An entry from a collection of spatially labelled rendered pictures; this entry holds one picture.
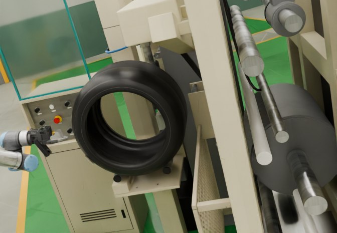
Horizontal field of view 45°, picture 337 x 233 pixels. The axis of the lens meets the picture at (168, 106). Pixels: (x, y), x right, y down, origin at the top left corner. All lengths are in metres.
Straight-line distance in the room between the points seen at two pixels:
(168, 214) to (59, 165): 0.89
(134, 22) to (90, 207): 1.88
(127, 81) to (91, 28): 9.24
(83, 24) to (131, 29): 9.49
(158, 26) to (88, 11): 9.62
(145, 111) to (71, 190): 1.03
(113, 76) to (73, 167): 1.23
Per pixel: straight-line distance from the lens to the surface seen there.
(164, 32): 1.55
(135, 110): 2.46
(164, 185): 2.26
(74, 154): 3.02
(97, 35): 11.21
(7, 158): 2.25
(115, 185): 2.28
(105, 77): 2.02
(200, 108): 2.34
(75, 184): 3.15
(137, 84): 1.96
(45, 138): 2.34
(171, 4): 1.64
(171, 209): 2.77
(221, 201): 1.69
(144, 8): 1.66
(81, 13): 11.13
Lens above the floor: 1.93
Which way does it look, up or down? 19 degrees down
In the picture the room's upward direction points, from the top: 15 degrees counter-clockwise
